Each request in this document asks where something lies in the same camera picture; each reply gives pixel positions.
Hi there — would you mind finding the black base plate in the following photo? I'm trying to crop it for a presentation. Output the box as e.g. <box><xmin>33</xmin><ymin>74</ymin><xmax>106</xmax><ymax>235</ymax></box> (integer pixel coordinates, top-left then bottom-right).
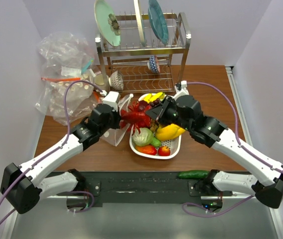
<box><xmin>56</xmin><ymin>171</ymin><xmax>234</xmax><ymax>208</ymax></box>

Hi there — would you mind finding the white perforated fruit tray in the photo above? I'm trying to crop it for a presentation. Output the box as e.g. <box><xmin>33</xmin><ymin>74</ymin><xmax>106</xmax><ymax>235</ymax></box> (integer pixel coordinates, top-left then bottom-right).
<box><xmin>123</xmin><ymin>92</ymin><xmax>185</xmax><ymax>159</ymax></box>

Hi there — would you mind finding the purple grape bunch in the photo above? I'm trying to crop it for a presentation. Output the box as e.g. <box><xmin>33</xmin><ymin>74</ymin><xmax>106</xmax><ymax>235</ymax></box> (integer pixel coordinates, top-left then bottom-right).
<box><xmin>149</xmin><ymin>98</ymin><xmax>161</xmax><ymax>107</ymax></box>

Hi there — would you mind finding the steel dish rack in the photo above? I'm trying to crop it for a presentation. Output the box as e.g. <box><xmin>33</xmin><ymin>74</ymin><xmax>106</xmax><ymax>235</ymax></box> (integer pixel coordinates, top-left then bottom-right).
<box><xmin>95</xmin><ymin>12</ymin><xmax>191</xmax><ymax>93</ymax></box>

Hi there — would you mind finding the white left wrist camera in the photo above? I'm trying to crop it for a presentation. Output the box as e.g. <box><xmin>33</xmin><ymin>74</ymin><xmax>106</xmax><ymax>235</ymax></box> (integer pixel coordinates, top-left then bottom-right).
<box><xmin>102</xmin><ymin>91</ymin><xmax>120</xmax><ymax>112</ymax></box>

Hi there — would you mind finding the grey patterned bowl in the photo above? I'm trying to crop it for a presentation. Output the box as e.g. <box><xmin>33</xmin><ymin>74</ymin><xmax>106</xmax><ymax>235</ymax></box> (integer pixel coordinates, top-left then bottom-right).
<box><xmin>108</xmin><ymin>71</ymin><xmax>124</xmax><ymax>91</ymax></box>

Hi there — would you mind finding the small yellow banana bunch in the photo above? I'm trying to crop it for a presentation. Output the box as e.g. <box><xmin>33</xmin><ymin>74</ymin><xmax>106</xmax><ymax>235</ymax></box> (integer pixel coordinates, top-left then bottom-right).
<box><xmin>141</xmin><ymin>92</ymin><xmax>165</xmax><ymax>103</ymax></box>

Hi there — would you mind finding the mint green flower plate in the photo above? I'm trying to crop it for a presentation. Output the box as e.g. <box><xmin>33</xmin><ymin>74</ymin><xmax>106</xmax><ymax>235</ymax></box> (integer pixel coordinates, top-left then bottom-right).
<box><xmin>94</xmin><ymin>0</ymin><xmax>121</xmax><ymax>47</ymax></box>

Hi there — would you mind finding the green white cabbage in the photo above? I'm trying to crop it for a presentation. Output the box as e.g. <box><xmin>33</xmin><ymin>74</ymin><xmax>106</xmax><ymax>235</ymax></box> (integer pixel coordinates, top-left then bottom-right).
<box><xmin>132</xmin><ymin>128</ymin><xmax>153</xmax><ymax>147</ymax></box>

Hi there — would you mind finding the teal blue plate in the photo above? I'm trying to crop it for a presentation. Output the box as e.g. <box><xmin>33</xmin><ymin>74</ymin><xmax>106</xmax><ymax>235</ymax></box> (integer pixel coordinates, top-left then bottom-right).
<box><xmin>148</xmin><ymin>0</ymin><xmax>169</xmax><ymax>45</ymax></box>

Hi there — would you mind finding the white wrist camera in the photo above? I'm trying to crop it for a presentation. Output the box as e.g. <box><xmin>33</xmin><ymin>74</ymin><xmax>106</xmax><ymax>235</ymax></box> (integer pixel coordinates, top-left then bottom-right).
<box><xmin>173</xmin><ymin>80</ymin><xmax>189</xmax><ymax>101</ymax></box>
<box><xmin>102</xmin><ymin>91</ymin><xmax>120</xmax><ymax>112</ymax></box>

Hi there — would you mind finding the clear polka dot zip bag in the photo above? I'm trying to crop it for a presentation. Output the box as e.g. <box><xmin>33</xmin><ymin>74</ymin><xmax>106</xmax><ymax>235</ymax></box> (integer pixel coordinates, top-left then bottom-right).
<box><xmin>101</xmin><ymin>94</ymin><xmax>134</xmax><ymax>146</ymax></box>

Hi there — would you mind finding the pile of clear plastic bags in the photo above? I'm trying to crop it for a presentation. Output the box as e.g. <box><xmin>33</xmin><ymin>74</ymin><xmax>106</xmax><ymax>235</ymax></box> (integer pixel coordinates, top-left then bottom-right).
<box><xmin>35</xmin><ymin>32</ymin><xmax>100</xmax><ymax>125</ymax></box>

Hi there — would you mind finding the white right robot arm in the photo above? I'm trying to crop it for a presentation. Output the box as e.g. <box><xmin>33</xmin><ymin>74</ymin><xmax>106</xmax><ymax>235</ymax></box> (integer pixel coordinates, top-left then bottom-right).
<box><xmin>146</xmin><ymin>95</ymin><xmax>283</xmax><ymax>209</ymax></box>

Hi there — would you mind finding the large yellow banana bunch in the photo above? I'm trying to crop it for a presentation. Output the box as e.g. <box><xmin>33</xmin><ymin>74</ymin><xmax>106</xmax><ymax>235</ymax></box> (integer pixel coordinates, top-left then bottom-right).
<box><xmin>155</xmin><ymin>124</ymin><xmax>186</xmax><ymax>141</ymax></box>

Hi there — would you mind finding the beige rimmed plate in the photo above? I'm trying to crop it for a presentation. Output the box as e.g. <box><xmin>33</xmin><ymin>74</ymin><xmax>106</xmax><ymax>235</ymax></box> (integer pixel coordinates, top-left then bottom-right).
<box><xmin>134</xmin><ymin>0</ymin><xmax>146</xmax><ymax>47</ymax></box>

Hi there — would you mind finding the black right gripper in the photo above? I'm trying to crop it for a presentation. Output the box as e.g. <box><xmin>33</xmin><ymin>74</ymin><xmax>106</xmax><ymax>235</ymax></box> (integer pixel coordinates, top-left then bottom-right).
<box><xmin>145</xmin><ymin>95</ymin><xmax>192</xmax><ymax>131</ymax></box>

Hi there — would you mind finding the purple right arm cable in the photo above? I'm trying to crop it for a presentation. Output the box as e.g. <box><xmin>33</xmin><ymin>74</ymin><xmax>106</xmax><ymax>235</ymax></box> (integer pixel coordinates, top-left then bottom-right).
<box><xmin>182</xmin><ymin>81</ymin><xmax>283</xmax><ymax>218</ymax></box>

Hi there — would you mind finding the red plastic lobster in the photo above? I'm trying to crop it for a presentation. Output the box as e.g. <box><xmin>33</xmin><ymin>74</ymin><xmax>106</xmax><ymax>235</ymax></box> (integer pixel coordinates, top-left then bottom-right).
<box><xmin>119</xmin><ymin>103</ymin><xmax>151</xmax><ymax>134</ymax></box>

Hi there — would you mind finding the cream ceramic cup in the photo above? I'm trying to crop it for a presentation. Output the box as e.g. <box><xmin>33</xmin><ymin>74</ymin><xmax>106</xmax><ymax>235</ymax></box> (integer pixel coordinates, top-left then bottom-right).
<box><xmin>94</xmin><ymin>74</ymin><xmax>104</xmax><ymax>86</ymax></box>

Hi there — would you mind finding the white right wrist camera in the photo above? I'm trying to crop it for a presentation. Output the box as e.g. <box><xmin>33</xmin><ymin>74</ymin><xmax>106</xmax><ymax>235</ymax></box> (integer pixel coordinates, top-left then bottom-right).
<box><xmin>173</xmin><ymin>80</ymin><xmax>189</xmax><ymax>101</ymax></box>

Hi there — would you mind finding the small red apple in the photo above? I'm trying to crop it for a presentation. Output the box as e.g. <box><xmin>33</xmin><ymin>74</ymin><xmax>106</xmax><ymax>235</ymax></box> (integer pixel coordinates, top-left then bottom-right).
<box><xmin>157</xmin><ymin>146</ymin><xmax>171</xmax><ymax>157</ymax></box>

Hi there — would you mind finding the orange red pepper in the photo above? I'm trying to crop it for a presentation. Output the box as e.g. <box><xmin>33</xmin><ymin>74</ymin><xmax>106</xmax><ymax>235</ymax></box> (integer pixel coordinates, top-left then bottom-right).
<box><xmin>135</xmin><ymin>145</ymin><xmax>157</xmax><ymax>155</ymax></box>

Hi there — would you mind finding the green cucumber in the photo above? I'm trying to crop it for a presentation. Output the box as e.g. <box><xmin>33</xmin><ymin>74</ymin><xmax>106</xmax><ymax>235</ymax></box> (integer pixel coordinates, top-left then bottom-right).
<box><xmin>177</xmin><ymin>170</ymin><xmax>209</xmax><ymax>179</ymax></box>

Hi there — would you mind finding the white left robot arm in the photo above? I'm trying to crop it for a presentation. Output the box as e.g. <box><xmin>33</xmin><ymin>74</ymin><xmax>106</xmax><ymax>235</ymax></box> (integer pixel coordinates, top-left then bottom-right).
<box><xmin>0</xmin><ymin>103</ymin><xmax>120</xmax><ymax>214</ymax></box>

